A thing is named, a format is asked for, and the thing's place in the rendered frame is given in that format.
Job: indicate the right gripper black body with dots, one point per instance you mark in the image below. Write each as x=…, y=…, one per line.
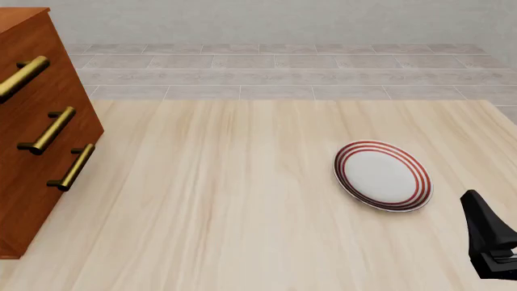
x=494, y=262

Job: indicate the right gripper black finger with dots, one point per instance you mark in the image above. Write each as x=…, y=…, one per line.
x=482, y=221

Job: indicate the wooden cabinet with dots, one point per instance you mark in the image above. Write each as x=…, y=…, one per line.
x=36, y=194

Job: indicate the white plate with red rings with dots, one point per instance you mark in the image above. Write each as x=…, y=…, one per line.
x=381, y=175

